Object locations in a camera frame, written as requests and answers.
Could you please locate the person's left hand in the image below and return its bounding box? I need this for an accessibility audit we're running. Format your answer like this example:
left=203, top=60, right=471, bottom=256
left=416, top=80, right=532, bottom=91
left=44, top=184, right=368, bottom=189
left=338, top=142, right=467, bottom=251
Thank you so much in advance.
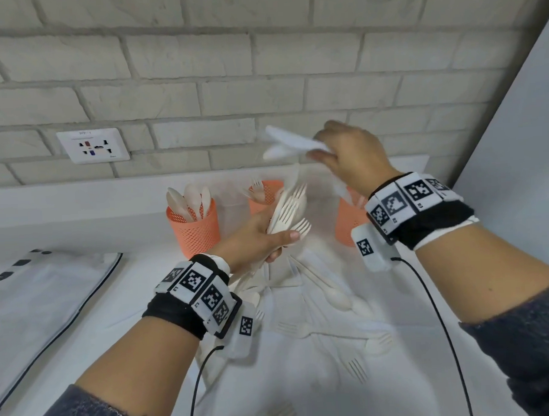
left=205, top=200, right=303, bottom=276

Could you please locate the person's right hand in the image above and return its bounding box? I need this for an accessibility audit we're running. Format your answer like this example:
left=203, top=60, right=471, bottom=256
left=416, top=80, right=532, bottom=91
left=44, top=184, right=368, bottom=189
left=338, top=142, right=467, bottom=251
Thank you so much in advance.
left=304, top=117, right=403, bottom=201

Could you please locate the bundle of white disposable forks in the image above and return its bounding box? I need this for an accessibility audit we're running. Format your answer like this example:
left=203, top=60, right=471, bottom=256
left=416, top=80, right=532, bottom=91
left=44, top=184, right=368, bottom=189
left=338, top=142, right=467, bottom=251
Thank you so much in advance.
left=228, top=181, right=315, bottom=286

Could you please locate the person's left forearm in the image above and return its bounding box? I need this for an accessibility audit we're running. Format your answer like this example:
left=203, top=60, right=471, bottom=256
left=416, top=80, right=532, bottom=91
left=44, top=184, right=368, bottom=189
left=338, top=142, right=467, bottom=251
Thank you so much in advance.
left=72, top=312, right=208, bottom=416

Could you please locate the person's right forearm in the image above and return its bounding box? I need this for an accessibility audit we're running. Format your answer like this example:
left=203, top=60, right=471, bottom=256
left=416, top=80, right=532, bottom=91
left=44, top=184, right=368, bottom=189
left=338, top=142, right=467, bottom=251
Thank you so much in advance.
left=413, top=220, right=549, bottom=326

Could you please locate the orange mesh cup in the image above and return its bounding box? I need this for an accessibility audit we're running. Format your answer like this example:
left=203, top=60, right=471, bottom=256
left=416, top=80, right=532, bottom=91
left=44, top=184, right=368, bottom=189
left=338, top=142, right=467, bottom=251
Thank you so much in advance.
left=333, top=186, right=373, bottom=249
left=165, top=198, right=223, bottom=262
left=247, top=179, right=286, bottom=216

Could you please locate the pile of white disposable cutlery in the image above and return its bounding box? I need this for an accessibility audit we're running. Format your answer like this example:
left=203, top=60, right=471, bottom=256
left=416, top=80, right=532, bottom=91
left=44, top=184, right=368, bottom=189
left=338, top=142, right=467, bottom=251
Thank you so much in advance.
left=191, top=249, right=399, bottom=416

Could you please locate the white disposable spoon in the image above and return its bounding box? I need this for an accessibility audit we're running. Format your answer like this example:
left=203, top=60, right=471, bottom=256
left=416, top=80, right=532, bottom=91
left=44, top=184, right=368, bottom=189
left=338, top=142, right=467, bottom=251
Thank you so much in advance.
left=199, top=186, right=213, bottom=219
left=165, top=186, right=190, bottom=224
left=183, top=183, right=204, bottom=220

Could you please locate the black marker wristband left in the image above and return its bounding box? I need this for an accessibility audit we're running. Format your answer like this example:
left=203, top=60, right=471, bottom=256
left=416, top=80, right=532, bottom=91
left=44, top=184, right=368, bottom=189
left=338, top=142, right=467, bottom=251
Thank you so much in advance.
left=139, top=252, right=244, bottom=343

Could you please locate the black marker wristband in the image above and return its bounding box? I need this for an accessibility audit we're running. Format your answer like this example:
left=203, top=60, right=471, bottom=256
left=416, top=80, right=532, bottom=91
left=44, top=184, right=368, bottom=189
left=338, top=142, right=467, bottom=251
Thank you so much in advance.
left=139, top=252, right=244, bottom=343
left=363, top=169, right=481, bottom=253

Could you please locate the black marker wristband right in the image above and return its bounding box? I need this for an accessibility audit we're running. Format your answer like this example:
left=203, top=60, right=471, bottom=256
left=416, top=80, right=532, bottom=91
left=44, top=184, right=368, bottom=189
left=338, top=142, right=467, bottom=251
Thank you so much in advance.
left=363, top=169, right=481, bottom=253

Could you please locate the white counter ledge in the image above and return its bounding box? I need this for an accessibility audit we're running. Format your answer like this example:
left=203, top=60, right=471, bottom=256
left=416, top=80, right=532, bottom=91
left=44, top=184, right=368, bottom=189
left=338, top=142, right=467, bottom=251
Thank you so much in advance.
left=0, top=155, right=435, bottom=261

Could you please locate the white cabinet side panel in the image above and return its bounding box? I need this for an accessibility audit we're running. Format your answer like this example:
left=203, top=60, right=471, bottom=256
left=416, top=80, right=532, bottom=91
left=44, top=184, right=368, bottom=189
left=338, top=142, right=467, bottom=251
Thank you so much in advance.
left=444, top=7, right=549, bottom=281

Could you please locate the white bag with black trim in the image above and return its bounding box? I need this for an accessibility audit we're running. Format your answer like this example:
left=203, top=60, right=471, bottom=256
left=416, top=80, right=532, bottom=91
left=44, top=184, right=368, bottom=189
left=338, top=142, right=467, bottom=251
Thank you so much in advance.
left=0, top=245, right=130, bottom=416

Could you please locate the grey right sleeve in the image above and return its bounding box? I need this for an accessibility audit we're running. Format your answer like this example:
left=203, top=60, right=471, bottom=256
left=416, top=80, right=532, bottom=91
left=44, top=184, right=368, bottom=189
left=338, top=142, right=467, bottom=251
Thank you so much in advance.
left=456, top=273, right=549, bottom=416

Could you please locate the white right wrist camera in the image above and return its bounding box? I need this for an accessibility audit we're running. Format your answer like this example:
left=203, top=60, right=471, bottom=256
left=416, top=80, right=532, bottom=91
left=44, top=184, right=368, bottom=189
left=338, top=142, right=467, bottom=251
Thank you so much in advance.
left=350, top=221, right=402, bottom=275

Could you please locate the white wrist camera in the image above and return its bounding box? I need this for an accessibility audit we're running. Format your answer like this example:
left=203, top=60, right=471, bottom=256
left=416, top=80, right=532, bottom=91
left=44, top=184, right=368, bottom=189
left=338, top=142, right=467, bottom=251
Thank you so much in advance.
left=223, top=290, right=264, bottom=361
left=350, top=221, right=402, bottom=275

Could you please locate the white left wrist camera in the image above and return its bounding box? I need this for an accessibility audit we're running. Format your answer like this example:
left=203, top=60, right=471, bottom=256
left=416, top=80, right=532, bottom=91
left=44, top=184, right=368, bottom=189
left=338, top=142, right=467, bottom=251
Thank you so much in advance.
left=223, top=290, right=264, bottom=361

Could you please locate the black left camera cable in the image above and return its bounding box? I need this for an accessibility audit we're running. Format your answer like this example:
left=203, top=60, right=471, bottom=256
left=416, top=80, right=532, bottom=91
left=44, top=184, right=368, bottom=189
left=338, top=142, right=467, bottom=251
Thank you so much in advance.
left=184, top=345, right=228, bottom=416

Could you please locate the black camera cable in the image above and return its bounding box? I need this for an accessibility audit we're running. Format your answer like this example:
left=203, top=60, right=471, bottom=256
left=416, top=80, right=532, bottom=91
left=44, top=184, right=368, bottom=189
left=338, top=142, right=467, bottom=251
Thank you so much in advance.
left=184, top=345, right=228, bottom=416
left=389, top=253, right=475, bottom=416

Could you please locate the black right camera cable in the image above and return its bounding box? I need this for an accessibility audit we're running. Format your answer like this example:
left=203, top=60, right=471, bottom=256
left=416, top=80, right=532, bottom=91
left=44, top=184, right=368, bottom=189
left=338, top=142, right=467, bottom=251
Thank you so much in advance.
left=389, top=253, right=475, bottom=416

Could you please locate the white wall socket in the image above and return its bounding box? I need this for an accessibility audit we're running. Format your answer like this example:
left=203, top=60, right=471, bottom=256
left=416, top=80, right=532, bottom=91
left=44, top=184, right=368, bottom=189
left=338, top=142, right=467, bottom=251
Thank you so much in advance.
left=55, top=127, right=131, bottom=166

